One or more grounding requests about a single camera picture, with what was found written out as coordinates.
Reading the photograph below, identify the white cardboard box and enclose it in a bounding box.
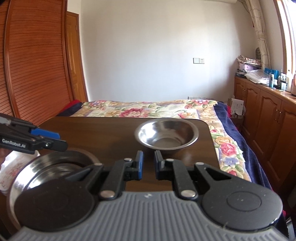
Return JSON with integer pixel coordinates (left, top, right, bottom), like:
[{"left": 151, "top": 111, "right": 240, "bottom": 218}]
[{"left": 227, "top": 98, "right": 244, "bottom": 115}]

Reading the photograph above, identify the small steel bowl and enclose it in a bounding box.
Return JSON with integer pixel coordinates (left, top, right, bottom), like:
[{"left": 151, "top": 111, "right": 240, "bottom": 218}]
[{"left": 134, "top": 118, "right": 199, "bottom": 151}]

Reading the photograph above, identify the wooden low cabinet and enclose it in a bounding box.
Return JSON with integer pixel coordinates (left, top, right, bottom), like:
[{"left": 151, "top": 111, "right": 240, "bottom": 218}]
[{"left": 234, "top": 77, "right": 295, "bottom": 195}]

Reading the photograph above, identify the floral white square plate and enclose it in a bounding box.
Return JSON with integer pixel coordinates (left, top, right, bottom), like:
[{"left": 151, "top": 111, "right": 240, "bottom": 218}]
[{"left": 0, "top": 151, "right": 40, "bottom": 196}]

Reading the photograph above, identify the stack of papers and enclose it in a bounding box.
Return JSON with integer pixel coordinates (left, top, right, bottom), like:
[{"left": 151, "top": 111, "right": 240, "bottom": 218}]
[{"left": 237, "top": 55, "right": 262, "bottom": 66}]

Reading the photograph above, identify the red cloth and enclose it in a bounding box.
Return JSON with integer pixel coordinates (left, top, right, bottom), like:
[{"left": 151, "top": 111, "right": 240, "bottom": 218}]
[{"left": 61, "top": 99, "right": 82, "bottom": 112}]

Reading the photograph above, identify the large steel bowl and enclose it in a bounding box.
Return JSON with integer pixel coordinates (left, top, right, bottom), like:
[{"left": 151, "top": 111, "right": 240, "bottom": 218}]
[{"left": 6, "top": 148, "right": 100, "bottom": 230}]

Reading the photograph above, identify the wooden framed window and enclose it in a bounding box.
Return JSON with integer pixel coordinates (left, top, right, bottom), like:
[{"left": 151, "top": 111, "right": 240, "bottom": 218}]
[{"left": 273, "top": 0, "right": 296, "bottom": 74}]

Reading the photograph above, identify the white air conditioner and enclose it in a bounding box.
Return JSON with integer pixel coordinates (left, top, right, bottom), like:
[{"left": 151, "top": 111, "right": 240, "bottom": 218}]
[{"left": 206, "top": 0, "right": 237, "bottom": 4}]

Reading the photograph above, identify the blue bottle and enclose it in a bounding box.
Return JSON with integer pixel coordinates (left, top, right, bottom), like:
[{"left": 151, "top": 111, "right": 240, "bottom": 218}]
[{"left": 268, "top": 73, "right": 274, "bottom": 88}]

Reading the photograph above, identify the patterned beige curtain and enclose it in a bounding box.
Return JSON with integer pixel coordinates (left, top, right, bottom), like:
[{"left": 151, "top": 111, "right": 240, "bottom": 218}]
[{"left": 243, "top": 0, "right": 271, "bottom": 70}]

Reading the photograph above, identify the wooden slatted wardrobe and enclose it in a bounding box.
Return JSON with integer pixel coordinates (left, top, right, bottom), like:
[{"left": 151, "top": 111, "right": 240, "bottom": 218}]
[{"left": 1, "top": 1, "right": 88, "bottom": 125}]

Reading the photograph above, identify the white wall switch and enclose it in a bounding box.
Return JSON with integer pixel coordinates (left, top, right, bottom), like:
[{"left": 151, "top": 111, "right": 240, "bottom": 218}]
[{"left": 193, "top": 58, "right": 205, "bottom": 64}]

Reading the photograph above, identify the floral bed quilt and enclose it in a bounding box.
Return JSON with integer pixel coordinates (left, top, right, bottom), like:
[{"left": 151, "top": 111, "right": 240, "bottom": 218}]
[{"left": 69, "top": 99, "right": 253, "bottom": 182}]

